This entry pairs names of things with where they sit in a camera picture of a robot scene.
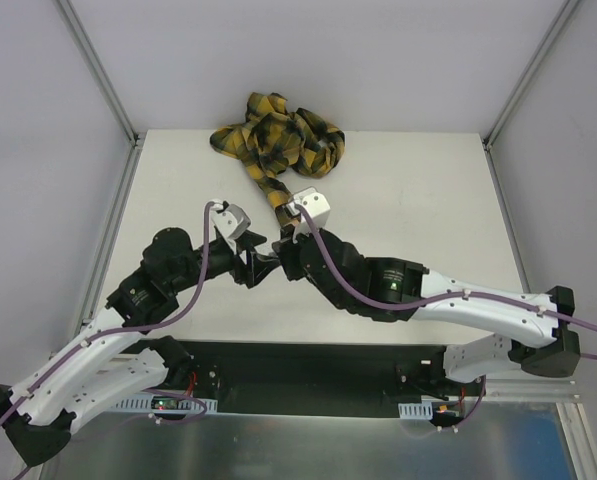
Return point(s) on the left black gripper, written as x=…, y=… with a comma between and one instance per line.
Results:
x=244, y=262

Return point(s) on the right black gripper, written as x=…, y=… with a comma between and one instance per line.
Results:
x=288, y=253

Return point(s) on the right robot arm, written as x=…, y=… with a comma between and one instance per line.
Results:
x=526, y=332

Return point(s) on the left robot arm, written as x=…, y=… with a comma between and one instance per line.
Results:
x=41, y=414

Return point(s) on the yellow plaid shirt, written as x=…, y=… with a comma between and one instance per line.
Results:
x=272, y=140

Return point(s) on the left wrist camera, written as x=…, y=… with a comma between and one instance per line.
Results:
x=230, y=222

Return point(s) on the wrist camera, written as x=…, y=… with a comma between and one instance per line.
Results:
x=314, y=204
x=230, y=222

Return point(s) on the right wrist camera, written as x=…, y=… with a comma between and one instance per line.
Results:
x=314, y=204

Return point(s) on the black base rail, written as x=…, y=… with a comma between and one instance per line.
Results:
x=318, y=380

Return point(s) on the left white cable duct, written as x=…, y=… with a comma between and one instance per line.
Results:
x=159, y=404

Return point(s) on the white cable duct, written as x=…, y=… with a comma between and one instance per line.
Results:
x=159, y=404
x=428, y=409

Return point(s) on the right white cable duct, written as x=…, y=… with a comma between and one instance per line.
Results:
x=428, y=409

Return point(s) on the left aluminium frame post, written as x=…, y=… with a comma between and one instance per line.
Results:
x=93, y=62

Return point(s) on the aluminium frame post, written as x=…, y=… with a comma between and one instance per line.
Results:
x=556, y=29
x=93, y=62

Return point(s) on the right aluminium frame post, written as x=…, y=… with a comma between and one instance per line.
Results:
x=556, y=29

